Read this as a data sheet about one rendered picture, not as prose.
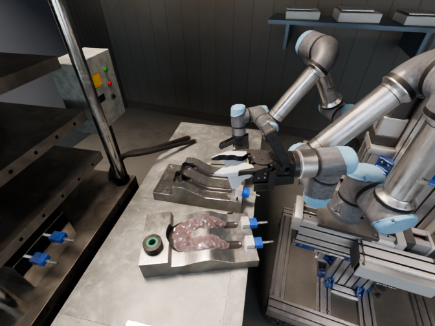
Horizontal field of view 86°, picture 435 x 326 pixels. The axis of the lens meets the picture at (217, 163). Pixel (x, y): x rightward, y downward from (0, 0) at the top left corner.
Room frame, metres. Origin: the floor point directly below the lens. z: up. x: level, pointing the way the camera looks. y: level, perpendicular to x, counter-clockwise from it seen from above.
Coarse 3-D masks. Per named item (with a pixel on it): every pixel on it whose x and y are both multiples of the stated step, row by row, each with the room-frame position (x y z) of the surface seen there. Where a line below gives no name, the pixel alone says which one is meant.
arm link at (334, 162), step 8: (320, 152) 0.47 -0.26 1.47; (328, 152) 0.47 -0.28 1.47; (336, 152) 0.47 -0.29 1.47; (344, 152) 0.47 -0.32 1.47; (352, 152) 0.47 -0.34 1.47; (320, 160) 0.44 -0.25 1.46; (328, 160) 0.45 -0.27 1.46; (336, 160) 0.45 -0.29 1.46; (344, 160) 0.45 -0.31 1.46; (352, 160) 0.45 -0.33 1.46; (320, 168) 0.43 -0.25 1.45; (328, 168) 0.44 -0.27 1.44; (336, 168) 0.44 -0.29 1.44; (344, 168) 0.44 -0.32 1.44; (352, 168) 0.44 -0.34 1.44; (320, 176) 0.44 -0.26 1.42; (328, 176) 0.44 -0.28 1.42; (336, 176) 0.44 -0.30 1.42
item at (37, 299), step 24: (72, 192) 0.98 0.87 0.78; (96, 192) 0.98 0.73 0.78; (120, 192) 0.98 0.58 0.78; (72, 216) 0.80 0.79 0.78; (96, 216) 0.80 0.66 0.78; (96, 240) 0.68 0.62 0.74; (72, 264) 0.53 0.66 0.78; (24, 288) 0.43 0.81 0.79; (48, 288) 0.43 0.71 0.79; (0, 312) 0.34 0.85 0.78; (48, 312) 0.35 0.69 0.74
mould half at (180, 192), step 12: (168, 168) 1.11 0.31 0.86; (180, 168) 1.11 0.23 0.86; (204, 168) 1.06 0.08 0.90; (216, 168) 1.09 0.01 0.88; (168, 180) 1.00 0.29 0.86; (180, 180) 0.92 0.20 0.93; (204, 180) 0.97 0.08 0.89; (216, 180) 0.98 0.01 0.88; (228, 180) 0.97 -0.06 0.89; (156, 192) 0.91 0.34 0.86; (168, 192) 0.91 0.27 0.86; (180, 192) 0.87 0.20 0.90; (192, 192) 0.86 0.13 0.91; (204, 192) 0.88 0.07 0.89; (216, 192) 0.88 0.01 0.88; (192, 204) 0.86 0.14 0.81; (204, 204) 0.85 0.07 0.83; (216, 204) 0.84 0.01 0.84; (228, 204) 0.82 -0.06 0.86; (240, 204) 0.81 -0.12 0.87
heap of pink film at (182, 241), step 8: (200, 216) 0.70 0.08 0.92; (208, 216) 0.71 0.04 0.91; (184, 224) 0.67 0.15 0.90; (192, 224) 0.66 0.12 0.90; (200, 224) 0.65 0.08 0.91; (208, 224) 0.66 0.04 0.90; (216, 224) 0.67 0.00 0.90; (224, 224) 0.69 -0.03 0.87; (176, 232) 0.63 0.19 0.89; (184, 232) 0.63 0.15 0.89; (176, 240) 0.58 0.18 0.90; (184, 240) 0.58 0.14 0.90; (192, 240) 0.58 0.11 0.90; (200, 240) 0.58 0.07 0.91; (208, 240) 0.57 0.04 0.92; (216, 240) 0.58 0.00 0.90; (176, 248) 0.56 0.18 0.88; (184, 248) 0.55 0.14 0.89; (192, 248) 0.55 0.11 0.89; (200, 248) 0.54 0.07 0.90; (208, 248) 0.54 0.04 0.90; (216, 248) 0.55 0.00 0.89; (224, 248) 0.56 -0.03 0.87
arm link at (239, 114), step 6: (234, 108) 1.06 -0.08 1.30; (240, 108) 1.05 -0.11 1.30; (246, 108) 1.09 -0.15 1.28; (234, 114) 1.05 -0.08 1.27; (240, 114) 1.04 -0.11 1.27; (246, 114) 1.06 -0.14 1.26; (234, 120) 1.05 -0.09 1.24; (240, 120) 1.04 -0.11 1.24; (246, 120) 1.05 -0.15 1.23; (234, 126) 1.04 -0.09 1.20; (240, 126) 1.04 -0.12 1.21
